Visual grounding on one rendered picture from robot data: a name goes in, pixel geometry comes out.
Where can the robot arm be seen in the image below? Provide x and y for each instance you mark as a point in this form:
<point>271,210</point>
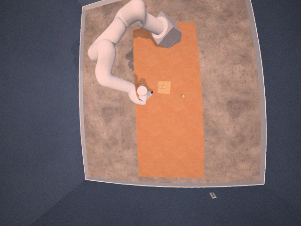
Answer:
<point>103,49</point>

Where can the light orange flat mat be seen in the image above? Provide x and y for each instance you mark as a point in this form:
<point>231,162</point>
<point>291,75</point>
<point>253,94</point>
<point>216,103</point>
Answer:
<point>167,84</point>

